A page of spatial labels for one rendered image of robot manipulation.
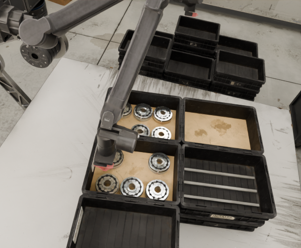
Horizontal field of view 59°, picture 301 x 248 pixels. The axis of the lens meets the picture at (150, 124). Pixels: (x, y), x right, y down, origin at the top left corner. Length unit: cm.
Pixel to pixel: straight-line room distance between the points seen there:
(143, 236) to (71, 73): 117
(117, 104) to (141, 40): 20
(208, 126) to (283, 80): 206
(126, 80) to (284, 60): 308
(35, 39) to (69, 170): 76
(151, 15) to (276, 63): 292
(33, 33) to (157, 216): 83
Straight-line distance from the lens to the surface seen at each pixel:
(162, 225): 119
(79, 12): 87
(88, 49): 320
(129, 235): 117
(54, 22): 88
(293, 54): 391
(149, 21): 82
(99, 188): 120
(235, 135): 150
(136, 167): 128
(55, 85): 181
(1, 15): 96
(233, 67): 247
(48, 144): 154
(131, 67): 81
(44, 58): 132
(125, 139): 84
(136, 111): 143
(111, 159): 92
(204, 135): 144
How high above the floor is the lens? 196
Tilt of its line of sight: 53 degrees down
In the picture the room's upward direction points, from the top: 10 degrees clockwise
